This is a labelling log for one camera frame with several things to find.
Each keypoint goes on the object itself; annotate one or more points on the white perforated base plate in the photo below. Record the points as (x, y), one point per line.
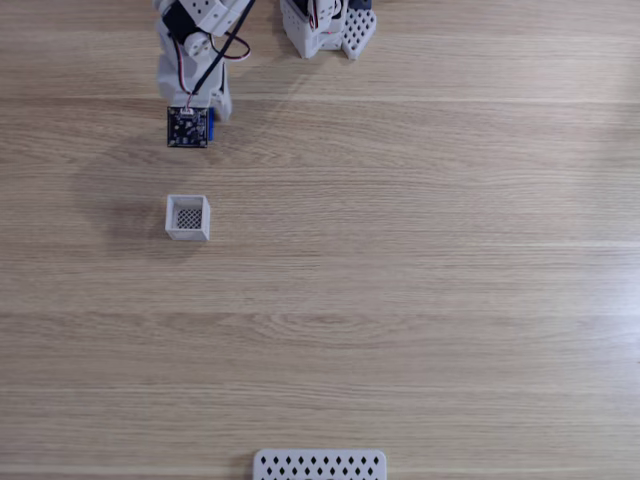
(359, 32)

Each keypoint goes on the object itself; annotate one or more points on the white plate with diamond holes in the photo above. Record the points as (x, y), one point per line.
(320, 466)

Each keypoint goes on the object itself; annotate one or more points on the black camera circuit board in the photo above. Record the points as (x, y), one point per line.
(187, 127)

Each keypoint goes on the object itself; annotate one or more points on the small white perforated crate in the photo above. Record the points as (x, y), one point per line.
(187, 218)

